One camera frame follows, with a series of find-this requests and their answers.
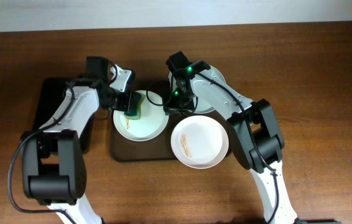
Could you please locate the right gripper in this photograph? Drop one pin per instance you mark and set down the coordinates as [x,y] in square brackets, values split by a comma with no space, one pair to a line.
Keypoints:
[176,107]

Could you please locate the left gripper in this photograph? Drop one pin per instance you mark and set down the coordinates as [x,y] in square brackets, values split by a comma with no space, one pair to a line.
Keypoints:
[126,101]

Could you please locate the green yellow sponge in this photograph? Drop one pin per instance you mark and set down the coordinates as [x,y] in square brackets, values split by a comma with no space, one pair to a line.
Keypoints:
[135,104]

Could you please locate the white plate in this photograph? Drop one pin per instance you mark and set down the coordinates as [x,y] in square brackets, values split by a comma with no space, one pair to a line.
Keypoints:
[199,142]
[152,122]

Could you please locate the pale green stained plate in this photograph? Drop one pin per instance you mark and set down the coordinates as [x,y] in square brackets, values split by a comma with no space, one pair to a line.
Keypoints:
[202,107]

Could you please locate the white plate front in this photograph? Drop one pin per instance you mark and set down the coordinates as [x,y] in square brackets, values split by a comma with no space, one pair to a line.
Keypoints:
[199,142]

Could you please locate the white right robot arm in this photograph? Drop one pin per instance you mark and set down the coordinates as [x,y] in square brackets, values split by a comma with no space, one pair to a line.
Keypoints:
[253,131]

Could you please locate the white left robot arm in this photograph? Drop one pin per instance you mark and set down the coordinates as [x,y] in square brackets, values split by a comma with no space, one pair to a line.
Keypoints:
[53,168]

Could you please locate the brown serving tray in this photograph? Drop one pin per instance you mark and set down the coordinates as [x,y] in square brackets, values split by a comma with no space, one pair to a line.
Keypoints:
[158,149]

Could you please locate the black rectangular tray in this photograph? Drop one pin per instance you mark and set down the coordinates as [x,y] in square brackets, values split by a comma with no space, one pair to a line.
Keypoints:
[50,98]

